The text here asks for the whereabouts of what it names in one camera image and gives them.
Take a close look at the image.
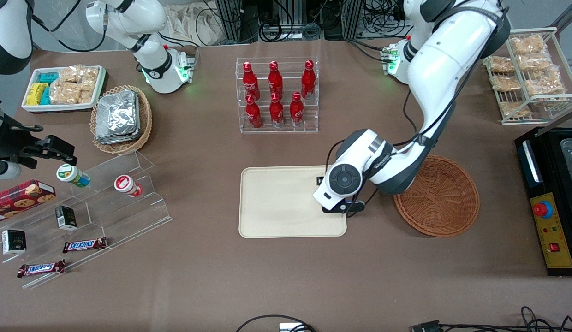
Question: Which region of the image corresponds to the white wire rack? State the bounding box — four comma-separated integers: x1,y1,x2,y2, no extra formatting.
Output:
482,27,572,126

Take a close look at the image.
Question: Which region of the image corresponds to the red cola bottle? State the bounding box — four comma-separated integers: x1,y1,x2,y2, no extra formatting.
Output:
243,61,261,101
269,92,285,128
289,91,305,128
268,61,284,100
245,95,263,129
301,60,316,100

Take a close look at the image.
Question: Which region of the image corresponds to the white cloth bag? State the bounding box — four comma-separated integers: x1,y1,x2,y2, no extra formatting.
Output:
165,3,223,47

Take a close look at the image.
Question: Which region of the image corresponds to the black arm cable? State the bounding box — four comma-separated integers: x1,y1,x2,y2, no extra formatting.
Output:
31,0,107,53
327,4,504,209

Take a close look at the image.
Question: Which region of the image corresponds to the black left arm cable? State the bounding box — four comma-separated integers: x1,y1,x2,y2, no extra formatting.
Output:
327,4,504,209

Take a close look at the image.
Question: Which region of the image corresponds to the silver foil packs stack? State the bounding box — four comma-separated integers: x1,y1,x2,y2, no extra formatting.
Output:
95,90,142,145

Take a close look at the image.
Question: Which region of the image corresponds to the small black white box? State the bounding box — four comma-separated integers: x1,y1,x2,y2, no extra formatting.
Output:
1,229,27,255

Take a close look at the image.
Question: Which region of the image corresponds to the clear acrylic step shelf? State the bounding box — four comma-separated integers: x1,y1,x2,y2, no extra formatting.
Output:
0,150,173,290

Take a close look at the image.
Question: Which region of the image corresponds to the green lid yogurt cup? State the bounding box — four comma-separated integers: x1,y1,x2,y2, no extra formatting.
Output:
56,164,91,188

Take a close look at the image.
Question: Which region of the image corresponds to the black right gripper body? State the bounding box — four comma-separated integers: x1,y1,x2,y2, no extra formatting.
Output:
0,99,49,168

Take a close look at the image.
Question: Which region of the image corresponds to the red tartan cookie box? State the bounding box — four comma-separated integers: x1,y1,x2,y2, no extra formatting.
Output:
0,179,56,225

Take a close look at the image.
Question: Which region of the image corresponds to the light wicker basket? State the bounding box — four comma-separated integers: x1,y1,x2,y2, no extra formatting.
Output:
90,85,153,155

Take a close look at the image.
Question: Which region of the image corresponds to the clear cracker bag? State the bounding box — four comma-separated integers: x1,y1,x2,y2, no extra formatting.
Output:
59,65,100,86
49,82,94,105

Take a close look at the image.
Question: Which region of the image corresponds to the clear crispy snack bag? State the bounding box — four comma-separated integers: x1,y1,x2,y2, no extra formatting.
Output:
517,54,554,72
491,75,522,92
500,101,531,119
509,34,548,55
488,56,515,74
525,68,566,96

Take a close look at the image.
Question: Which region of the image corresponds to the red lid yogurt cup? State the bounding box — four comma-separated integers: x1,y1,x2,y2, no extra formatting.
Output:
114,174,143,198

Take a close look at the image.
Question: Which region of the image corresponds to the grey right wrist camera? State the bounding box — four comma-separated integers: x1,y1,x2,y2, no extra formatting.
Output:
0,161,22,181

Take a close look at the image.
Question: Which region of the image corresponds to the black looped table cable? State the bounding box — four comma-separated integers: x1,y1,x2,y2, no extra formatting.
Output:
235,314,317,332

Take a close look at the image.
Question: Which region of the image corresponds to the black cable with connector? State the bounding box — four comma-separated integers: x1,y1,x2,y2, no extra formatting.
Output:
411,306,572,332

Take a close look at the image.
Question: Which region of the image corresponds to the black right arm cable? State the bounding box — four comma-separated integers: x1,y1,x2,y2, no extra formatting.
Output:
31,0,107,53

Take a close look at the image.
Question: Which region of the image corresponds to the white rectangular snack tray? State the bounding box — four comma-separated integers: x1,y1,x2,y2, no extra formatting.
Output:
21,65,107,113

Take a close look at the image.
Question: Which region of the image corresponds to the black countertop appliance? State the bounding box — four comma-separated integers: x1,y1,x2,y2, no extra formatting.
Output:
514,126,572,206

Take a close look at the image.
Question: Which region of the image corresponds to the aluminium frame with cables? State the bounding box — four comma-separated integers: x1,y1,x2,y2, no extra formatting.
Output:
208,0,409,45

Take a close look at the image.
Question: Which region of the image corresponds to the yellow snack pack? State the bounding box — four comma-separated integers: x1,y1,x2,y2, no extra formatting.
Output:
26,83,49,106

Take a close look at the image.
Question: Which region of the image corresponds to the small black green box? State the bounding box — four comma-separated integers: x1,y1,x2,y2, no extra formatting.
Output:
55,205,78,231

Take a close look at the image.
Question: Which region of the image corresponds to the clear acrylic bottle rack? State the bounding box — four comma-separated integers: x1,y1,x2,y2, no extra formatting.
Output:
236,57,320,134

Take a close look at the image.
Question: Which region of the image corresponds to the brown wicker basket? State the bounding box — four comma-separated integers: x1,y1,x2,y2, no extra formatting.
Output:
393,155,481,238

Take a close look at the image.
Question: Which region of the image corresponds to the beige plastic tray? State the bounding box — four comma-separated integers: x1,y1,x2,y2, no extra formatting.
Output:
239,165,348,239

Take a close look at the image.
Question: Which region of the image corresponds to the snickers chocolate bar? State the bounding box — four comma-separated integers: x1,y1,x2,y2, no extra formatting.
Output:
17,260,66,278
62,237,108,254

